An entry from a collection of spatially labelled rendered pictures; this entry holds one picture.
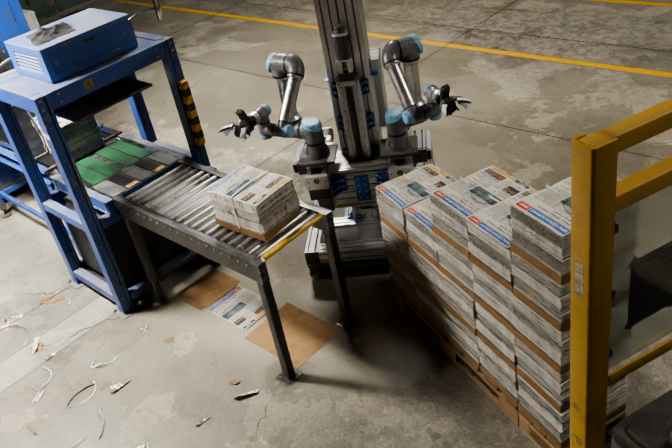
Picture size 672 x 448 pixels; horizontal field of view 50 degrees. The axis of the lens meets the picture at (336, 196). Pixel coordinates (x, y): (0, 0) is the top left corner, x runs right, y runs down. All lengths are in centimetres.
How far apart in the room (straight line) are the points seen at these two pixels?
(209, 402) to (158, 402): 30
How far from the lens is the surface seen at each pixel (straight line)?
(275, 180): 374
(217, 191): 378
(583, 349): 248
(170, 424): 408
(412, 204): 372
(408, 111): 392
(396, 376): 395
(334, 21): 415
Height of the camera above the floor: 284
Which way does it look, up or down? 31 degrees down
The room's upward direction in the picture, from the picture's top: 11 degrees counter-clockwise
